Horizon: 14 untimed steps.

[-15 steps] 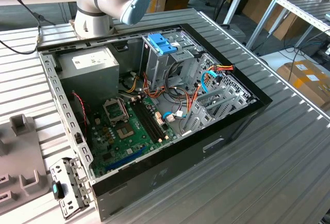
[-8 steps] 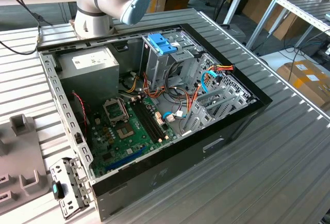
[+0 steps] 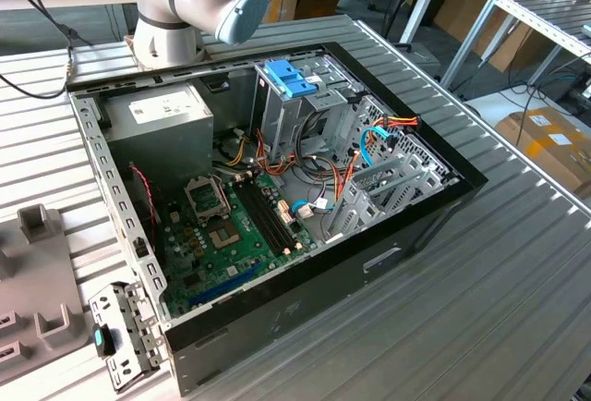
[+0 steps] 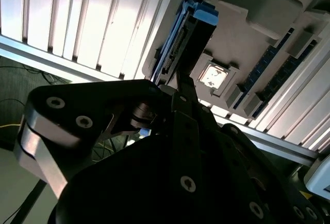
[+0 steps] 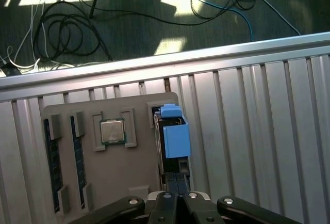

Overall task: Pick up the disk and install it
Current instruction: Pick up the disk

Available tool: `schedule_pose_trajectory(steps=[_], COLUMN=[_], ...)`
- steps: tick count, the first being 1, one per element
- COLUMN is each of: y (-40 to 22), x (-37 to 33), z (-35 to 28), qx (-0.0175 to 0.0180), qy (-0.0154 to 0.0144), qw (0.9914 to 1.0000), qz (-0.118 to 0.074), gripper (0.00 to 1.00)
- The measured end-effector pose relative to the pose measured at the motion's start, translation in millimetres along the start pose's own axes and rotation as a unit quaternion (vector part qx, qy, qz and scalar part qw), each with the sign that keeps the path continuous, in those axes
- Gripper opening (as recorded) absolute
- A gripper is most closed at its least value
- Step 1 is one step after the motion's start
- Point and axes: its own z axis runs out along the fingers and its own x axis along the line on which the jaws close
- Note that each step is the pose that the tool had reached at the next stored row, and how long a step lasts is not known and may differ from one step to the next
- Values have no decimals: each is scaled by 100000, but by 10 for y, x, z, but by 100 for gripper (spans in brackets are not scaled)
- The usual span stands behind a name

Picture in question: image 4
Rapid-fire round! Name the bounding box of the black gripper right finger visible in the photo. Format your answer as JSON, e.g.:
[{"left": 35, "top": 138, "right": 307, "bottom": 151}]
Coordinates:
[{"left": 184, "top": 75, "right": 324, "bottom": 224}]

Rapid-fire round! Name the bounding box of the hard disk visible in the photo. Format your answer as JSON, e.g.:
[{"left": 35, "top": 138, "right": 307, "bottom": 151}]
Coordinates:
[{"left": 150, "top": 0, "right": 219, "bottom": 87}]

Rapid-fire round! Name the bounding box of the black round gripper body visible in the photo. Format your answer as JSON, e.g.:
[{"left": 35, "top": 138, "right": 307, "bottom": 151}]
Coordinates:
[{"left": 55, "top": 131, "right": 248, "bottom": 224}]

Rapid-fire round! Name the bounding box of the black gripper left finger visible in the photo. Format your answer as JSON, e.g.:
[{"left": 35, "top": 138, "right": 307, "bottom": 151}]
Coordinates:
[{"left": 14, "top": 70, "right": 202, "bottom": 200}]

